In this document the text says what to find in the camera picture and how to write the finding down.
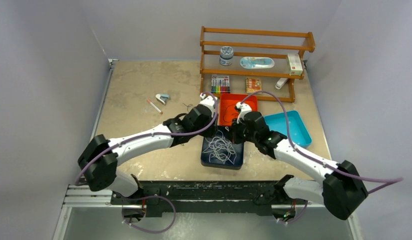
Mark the blue packaged item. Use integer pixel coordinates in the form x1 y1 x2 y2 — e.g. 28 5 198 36
240 56 275 70

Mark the wooden shelf rack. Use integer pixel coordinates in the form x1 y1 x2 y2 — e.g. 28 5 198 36
200 26 316 103

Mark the light blue stapler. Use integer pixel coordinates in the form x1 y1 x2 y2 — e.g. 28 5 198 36
155 93 170 105

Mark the white red box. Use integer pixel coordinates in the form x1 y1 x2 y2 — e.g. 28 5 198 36
286 53 303 76

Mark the coloured marker pen pack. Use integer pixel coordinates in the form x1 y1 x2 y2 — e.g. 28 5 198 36
211 74 230 94

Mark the white small device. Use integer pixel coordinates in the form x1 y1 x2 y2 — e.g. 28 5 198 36
275 78 288 90

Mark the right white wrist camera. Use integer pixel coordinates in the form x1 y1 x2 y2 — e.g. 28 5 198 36
235 102 252 124

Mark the light blue plastic bin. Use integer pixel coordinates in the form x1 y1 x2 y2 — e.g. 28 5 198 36
264 110 312 149

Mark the white cable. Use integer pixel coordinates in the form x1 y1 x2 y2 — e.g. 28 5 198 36
204 129 238 166

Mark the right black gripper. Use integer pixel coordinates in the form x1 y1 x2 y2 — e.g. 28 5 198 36
225 118 258 146

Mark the dark blue plastic bin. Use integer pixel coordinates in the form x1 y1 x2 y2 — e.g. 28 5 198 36
200 135 244 170

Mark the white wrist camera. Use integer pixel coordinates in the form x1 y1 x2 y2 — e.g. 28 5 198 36
199 92 217 115
235 102 252 124

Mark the orange spiral notebook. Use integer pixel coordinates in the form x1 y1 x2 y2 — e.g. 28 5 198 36
245 77 262 94

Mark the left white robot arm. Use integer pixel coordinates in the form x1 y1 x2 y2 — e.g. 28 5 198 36
78 103 217 205

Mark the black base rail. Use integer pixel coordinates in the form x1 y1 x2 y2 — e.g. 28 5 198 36
111 180 305 218

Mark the white blue lidded jar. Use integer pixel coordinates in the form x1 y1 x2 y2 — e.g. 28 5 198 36
219 45 234 66

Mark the orange plastic bin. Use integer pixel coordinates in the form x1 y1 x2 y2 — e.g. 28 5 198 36
218 93 247 127

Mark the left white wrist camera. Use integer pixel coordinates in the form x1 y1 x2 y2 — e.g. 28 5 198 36
199 92 217 115

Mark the white orange marker pen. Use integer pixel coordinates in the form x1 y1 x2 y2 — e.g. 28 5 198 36
147 99 163 115

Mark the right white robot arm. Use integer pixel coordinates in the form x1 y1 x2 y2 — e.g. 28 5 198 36
228 111 368 220

